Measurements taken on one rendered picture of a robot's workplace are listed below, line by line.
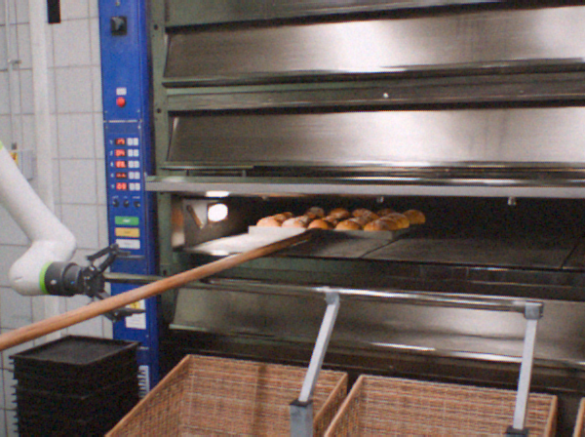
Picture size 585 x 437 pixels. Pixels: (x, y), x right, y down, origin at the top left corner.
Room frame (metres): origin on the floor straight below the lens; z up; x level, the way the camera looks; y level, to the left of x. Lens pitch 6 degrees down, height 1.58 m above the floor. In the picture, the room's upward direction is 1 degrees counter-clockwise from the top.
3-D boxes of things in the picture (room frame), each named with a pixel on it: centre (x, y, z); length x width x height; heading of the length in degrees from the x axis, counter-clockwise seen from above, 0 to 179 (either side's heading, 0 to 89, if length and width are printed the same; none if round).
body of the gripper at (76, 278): (2.12, 0.53, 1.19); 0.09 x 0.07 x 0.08; 66
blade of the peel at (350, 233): (3.11, -0.16, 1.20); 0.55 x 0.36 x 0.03; 66
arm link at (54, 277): (2.15, 0.60, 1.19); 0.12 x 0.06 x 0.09; 156
